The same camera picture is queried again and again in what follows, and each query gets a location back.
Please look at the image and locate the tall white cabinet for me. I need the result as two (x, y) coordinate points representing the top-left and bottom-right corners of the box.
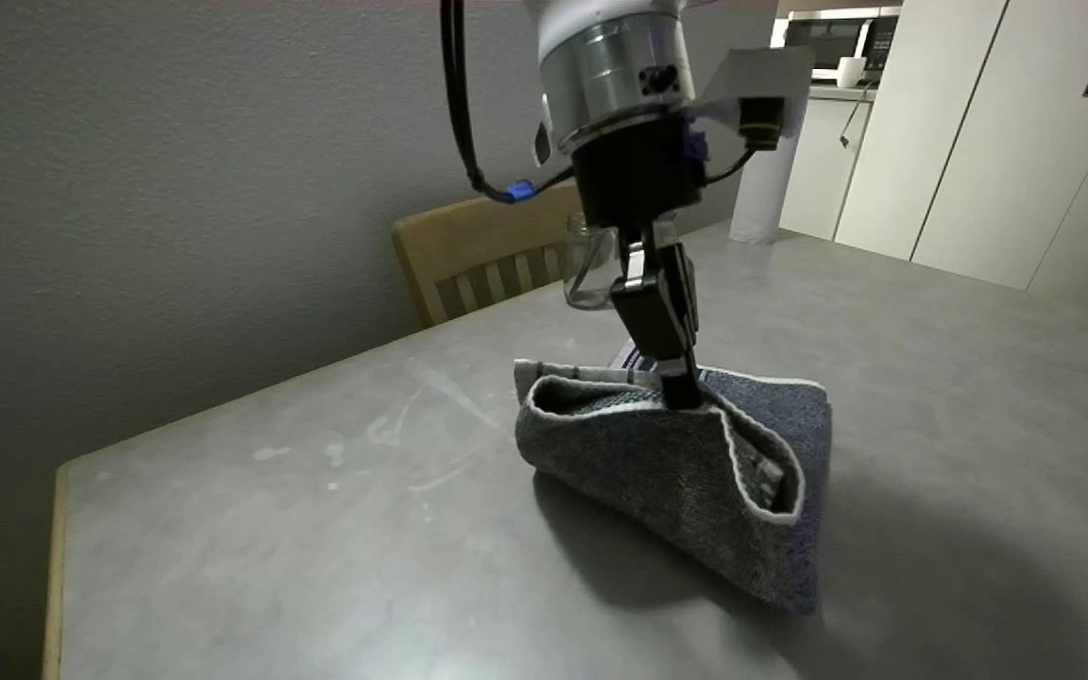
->
(833, 0), (1088, 316)

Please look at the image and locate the wooden chair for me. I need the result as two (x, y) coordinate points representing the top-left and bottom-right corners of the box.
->
(392, 178), (595, 334)

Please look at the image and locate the white cup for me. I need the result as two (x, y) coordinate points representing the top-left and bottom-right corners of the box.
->
(833, 52), (873, 95)

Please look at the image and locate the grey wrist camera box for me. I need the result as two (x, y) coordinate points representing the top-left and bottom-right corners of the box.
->
(678, 44), (819, 159)

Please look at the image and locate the microwave oven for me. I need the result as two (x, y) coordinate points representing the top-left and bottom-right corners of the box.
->
(765, 4), (906, 92)

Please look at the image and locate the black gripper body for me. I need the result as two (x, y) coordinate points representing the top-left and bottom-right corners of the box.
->
(567, 119), (705, 237)

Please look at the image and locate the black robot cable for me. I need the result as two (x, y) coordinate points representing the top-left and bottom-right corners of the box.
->
(438, 0), (581, 209)

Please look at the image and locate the glass jar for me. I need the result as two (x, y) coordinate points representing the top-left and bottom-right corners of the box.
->
(558, 222), (629, 314)

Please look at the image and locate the low white counter cabinet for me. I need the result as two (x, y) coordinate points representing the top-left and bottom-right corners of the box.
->
(778, 86), (878, 246)

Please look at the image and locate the dark blue striped towel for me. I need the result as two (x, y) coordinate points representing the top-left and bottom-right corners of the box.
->
(508, 357), (833, 617)

